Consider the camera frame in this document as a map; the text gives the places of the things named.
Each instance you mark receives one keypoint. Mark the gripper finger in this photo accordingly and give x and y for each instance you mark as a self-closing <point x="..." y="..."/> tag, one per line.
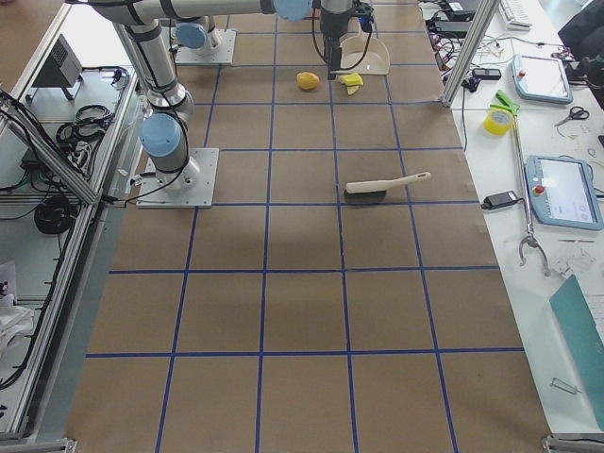
<point x="334" y="60"/>

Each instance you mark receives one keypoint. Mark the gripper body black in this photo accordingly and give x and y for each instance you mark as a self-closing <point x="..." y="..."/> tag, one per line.
<point x="331" y="27"/>

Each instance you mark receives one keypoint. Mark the yellow sponge piece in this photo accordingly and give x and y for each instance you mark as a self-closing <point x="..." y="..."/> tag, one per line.
<point x="352" y="82"/>

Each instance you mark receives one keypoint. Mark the beige plastic dustpan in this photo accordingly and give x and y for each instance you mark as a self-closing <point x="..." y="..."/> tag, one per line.
<point x="364" y="55"/>

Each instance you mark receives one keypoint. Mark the beige hand brush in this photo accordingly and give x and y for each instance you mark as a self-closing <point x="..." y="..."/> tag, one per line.
<point x="376" y="190"/>

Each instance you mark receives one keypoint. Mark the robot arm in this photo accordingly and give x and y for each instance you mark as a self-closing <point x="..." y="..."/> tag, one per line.
<point x="198" y="34"/>
<point x="164" y="135"/>

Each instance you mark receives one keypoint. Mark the yellow tape roll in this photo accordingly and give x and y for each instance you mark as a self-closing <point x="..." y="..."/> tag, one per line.
<point x="498" y="122"/>

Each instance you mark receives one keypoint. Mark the far teach pendant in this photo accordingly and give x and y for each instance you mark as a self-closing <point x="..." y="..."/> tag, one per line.
<point x="541" y="79"/>

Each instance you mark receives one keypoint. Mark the teach pendant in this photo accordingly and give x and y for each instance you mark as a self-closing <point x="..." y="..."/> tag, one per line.
<point x="562" y="194"/>
<point x="541" y="79"/>

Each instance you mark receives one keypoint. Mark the black power adapter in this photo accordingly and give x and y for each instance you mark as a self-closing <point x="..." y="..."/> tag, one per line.
<point x="500" y="200"/>

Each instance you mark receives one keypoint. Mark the black scissors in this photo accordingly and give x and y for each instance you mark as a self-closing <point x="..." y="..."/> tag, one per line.
<point x="576" y="113"/>

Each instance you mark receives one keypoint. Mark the near teach pendant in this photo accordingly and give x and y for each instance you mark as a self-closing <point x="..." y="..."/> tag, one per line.
<point x="562" y="194"/>

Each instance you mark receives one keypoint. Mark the grey electronics box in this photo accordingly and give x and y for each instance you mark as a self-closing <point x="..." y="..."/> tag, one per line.
<point x="61" y="70"/>

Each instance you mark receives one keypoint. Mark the teal notebook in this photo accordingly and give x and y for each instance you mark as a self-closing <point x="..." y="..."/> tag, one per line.
<point x="578" y="328"/>

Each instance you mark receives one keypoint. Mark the white crumpled cloth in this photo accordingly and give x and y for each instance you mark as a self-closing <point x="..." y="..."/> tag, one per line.
<point x="16" y="321"/>

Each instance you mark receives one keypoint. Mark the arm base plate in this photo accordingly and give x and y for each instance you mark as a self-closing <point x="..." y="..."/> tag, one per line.
<point x="224" y="55"/>
<point x="194" y="187"/>

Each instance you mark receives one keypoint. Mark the aluminium frame post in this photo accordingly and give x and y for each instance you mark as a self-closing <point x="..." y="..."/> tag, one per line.
<point x="476" y="32"/>

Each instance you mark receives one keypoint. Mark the green-handled reacher grabber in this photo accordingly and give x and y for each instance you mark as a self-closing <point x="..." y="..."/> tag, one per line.
<point x="506" y="103"/>

